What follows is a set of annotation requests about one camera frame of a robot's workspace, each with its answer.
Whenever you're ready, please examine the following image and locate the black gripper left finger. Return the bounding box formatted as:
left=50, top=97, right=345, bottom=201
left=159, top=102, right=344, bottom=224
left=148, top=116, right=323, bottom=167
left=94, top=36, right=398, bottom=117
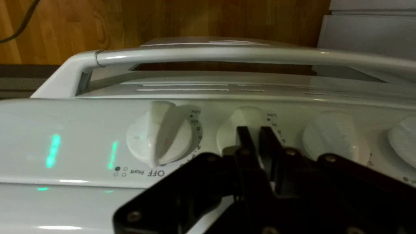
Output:
left=235, top=128, right=278, bottom=234

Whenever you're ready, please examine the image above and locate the white oven door handle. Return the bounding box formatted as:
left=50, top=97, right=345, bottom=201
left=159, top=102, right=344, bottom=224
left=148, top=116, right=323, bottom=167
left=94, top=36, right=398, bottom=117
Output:
left=31, top=45, right=416, bottom=99

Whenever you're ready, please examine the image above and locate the white gas stove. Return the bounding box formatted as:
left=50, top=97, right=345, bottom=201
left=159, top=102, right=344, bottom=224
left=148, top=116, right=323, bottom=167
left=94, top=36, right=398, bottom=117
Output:
left=0, top=38, right=416, bottom=234

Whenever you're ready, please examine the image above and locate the stove knob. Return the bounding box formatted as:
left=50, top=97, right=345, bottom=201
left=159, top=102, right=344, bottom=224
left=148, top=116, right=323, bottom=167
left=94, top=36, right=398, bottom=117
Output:
left=387, top=116, right=416, bottom=168
left=215, top=107, right=281, bottom=153
left=125, top=102, right=198, bottom=168
left=301, top=112, right=370, bottom=166

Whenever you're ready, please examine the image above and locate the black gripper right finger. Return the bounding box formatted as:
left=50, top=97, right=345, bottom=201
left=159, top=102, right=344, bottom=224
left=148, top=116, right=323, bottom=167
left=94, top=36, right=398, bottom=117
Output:
left=257, top=127, right=320, bottom=234

